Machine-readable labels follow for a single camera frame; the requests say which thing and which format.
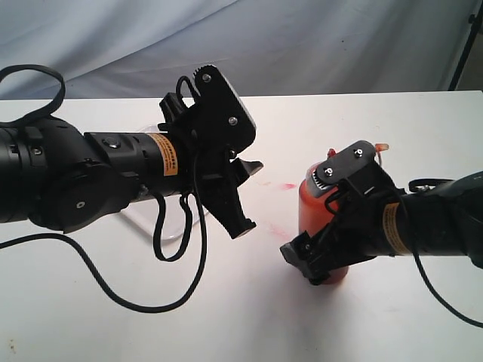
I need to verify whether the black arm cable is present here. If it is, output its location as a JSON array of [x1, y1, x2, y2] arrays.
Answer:
[[0, 63, 208, 314], [324, 176, 483, 327]]

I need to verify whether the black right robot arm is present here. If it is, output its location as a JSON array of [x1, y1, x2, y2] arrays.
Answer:
[[280, 172, 482, 285]]

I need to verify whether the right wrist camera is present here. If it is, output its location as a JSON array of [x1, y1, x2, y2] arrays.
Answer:
[[306, 140, 377, 198]]

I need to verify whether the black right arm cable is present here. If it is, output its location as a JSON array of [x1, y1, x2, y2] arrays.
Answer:
[[324, 176, 483, 327]]

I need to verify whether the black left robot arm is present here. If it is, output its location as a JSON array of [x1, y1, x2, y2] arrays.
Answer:
[[1, 93, 263, 238]]

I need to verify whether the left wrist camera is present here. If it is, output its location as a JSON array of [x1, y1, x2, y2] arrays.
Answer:
[[193, 65, 257, 153]]

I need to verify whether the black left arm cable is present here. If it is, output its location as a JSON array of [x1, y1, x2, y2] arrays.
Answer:
[[0, 63, 208, 314]]

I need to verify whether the white backdrop cloth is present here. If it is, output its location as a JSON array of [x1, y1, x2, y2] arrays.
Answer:
[[1, 1, 478, 98]]

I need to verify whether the white rectangular plate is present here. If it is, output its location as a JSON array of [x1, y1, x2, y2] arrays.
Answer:
[[120, 122, 205, 241]]

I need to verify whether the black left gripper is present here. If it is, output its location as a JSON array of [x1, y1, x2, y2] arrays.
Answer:
[[141, 92, 264, 241]]

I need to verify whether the red sauce squeeze bottle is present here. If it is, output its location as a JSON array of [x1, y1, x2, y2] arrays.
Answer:
[[297, 142, 390, 286]]

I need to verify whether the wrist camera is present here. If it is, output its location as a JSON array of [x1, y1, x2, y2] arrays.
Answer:
[[306, 140, 377, 198], [193, 65, 257, 153]]

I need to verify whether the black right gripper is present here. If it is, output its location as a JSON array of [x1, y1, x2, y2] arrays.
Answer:
[[279, 164, 405, 286]]

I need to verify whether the black light stand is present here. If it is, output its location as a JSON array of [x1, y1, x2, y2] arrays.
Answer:
[[448, 4, 482, 91]]

